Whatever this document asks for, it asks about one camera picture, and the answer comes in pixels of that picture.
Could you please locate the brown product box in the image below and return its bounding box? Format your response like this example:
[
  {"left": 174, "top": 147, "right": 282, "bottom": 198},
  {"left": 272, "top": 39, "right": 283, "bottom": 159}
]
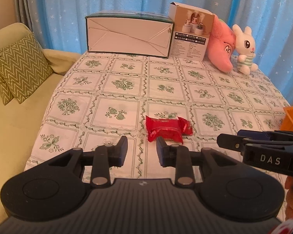
[{"left": 168, "top": 2, "right": 215, "bottom": 62}]

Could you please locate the green zigzag cushion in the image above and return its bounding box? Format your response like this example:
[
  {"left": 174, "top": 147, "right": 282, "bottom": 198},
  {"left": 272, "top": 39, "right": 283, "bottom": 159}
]
[{"left": 0, "top": 32, "right": 54, "bottom": 106}]

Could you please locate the green floral tablecloth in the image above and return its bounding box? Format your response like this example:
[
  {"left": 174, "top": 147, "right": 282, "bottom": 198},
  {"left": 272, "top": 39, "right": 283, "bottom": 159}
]
[{"left": 24, "top": 52, "right": 293, "bottom": 225}]

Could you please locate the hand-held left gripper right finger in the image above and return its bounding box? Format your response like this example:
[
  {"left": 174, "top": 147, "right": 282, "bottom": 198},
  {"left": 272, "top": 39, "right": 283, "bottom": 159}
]
[{"left": 156, "top": 137, "right": 238, "bottom": 186}]

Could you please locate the white cardboard box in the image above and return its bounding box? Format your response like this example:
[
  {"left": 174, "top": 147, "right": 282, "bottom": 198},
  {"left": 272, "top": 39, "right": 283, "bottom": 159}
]
[{"left": 85, "top": 10, "right": 175, "bottom": 59}]

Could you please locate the pink starfish plush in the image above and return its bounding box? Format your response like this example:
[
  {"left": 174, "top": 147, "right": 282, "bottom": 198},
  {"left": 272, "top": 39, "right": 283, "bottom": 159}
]
[{"left": 205, "top": 15, "right": 236, "bottom": 73}]

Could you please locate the white rabbit plush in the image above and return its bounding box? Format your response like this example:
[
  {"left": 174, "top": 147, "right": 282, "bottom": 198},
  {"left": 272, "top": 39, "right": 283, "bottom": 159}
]
[{"left": 232, "top": 24, "right": 259, "bottom": 75}]

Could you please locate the yellow-green sofa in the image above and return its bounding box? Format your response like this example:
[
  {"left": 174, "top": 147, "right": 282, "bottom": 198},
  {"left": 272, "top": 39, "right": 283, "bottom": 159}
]
[{"left": 0, "top": 22, "right": 82, "bottom": 227}]

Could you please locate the large bright red snack packet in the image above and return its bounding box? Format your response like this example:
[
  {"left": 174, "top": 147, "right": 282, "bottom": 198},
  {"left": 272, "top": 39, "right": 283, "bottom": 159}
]
[{"left": 146, "top": 115, "right": 193, "bottom": 144}]

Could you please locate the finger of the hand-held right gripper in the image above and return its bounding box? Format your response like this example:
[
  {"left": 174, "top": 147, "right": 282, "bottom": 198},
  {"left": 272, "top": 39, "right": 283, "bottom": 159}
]
[
  {"left": 217, "top": 134, "right": 293, "bottom": 156},
  {"left": 237, "top": 130, "right": 293, "bottom": 143}
]

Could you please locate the grey curtain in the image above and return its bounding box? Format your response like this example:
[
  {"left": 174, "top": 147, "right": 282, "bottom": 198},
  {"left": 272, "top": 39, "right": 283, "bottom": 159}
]
[{"left": 13, "top": 0, "right": 43, "bottom": 51}]

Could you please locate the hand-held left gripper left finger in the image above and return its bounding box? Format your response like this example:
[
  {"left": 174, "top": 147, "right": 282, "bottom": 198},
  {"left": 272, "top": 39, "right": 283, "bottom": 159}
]
[{"left": 47, "top": 136, "right": 128, "bottom": 186}]

